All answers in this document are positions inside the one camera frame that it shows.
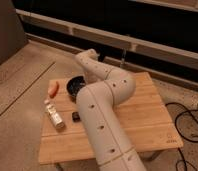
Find white labelled bottle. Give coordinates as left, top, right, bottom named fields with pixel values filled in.
left=44, top=99, right=65, bottom=129

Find low wooden table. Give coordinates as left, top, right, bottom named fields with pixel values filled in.
left=38, top=72, right=183, bottom=164

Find black rectangular remote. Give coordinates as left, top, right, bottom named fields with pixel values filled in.
left=72, top=112, right=80, bottom=122

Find dark ceramic bowl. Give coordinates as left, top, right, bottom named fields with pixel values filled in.
left=66, top=76, right=86, bottom=101

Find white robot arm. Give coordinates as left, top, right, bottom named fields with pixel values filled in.
left=75, top=49, right=146, bottom=171

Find grey sofa corner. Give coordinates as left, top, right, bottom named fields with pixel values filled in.
left=0, top=0, right=28, bottom=65

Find orange carrot toy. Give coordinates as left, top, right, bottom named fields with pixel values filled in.
left=48, top=82, right=59, bottom=99

